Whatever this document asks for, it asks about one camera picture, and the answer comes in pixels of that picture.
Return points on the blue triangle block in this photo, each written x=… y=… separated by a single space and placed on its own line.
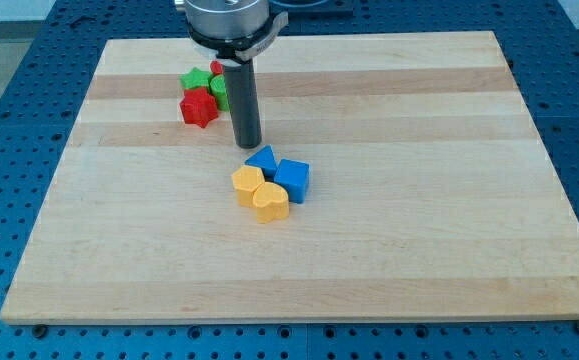
x=265 y=160

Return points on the blue cube block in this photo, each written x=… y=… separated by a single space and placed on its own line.
x=293 y=176

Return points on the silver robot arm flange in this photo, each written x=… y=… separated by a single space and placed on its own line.
x=231 y=32

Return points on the green star block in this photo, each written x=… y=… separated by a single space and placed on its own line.
x=195 y=78

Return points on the red star block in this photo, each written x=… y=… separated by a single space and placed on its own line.
x=198 y=107

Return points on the yellow hexagon block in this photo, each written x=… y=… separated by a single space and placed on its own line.
x=246 y=181

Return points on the green cylinder block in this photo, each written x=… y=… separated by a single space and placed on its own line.
x=218 y=89

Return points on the red cylinder block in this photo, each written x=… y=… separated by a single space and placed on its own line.
x=216 y=68

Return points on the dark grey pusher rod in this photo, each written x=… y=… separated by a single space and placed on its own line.
x=243 y=104

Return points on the blue perforated table plate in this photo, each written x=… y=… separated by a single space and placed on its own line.
x=39 y=107

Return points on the yellow heart block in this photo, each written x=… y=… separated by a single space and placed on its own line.
x=271 y=202

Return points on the light wooden board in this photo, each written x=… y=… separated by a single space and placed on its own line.
x=431 y=196

